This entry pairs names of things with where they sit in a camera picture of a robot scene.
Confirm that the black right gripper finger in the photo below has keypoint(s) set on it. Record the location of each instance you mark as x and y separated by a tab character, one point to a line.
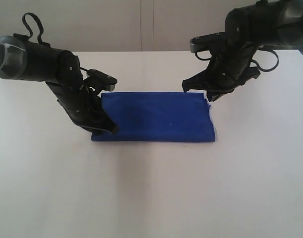
215	94
197	82

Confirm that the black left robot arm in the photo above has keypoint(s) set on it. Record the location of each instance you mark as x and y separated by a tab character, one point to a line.
76	89

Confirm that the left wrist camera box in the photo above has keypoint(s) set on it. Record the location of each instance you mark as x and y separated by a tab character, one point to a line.
100	81

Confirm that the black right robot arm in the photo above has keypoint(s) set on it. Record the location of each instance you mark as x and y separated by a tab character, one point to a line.
264	26

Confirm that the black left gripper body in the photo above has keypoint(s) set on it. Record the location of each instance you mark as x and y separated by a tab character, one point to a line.
82	107

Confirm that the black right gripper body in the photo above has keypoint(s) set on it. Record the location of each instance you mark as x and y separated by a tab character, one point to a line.
231	68

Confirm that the beige wall panel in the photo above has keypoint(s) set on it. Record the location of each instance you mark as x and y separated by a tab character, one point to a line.
119	25

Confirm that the blue towel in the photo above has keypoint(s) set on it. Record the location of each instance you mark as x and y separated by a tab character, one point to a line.
158	117

